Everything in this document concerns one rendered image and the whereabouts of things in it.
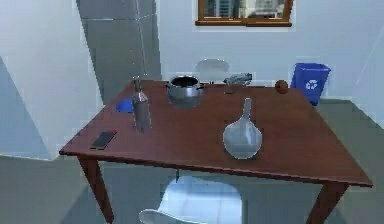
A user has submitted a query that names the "brown wooden table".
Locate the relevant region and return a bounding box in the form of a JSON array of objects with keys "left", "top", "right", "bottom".
[{"left": 59, "top": 79, "right": 374, "bottom": 224}]

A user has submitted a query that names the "silver cooking pot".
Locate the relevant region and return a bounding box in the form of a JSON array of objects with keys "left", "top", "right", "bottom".
[{"left": 165, "top": 75, "right": 205, "bottom": 109}]

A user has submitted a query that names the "white chair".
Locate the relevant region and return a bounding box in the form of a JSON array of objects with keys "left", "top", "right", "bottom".
[
  {"left": 138, "top": 175, "right": 244, "bottom": 224},
  {"left": 195, "top": 58, "right": 231, "bottom": 84}
]

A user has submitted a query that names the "clear glass bottle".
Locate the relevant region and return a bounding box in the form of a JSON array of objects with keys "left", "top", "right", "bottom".
[{"left": 131, "top": 75, "right": 152, "bottom": 134}]

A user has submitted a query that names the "grey round vase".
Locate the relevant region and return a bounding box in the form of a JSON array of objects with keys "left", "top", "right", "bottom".
[{"left": 222, "top": 97, "right": 263, "bottom": 160}]

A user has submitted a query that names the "grey crumpled object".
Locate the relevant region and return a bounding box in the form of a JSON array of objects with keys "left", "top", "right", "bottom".
[{"left": 223, "top": 72, "right": 253, "bottom": 86}]

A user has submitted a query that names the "blue bowl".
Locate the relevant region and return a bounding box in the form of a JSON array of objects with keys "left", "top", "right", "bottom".
[{"left": 115, "top": 97, "right": 135, "bottom": 114}]

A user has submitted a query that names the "black smartphone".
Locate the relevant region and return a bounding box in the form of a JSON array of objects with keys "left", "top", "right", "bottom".
[{"left": 89, "top": 129, "right": 118, "bottom": 151}]

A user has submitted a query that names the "brown round ball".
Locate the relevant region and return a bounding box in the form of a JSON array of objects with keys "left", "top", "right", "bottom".
[{"left": 274, "top": 79, "right": 289, "bottom": 95}]

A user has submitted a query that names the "grey fridge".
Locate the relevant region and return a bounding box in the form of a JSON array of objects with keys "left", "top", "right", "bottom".
[{"left": 75, "top": 0, "right": 163, "bottom": 105}]

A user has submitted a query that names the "wooden framed window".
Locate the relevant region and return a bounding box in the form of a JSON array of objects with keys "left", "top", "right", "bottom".
[{"left": 194, "top": 0, "right": 295, "bottom": 28}]

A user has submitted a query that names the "blue recycling bin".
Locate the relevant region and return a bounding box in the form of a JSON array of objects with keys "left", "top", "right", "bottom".
[{"left": 290, "top": 62, "right": 332, "bottom": 107}]

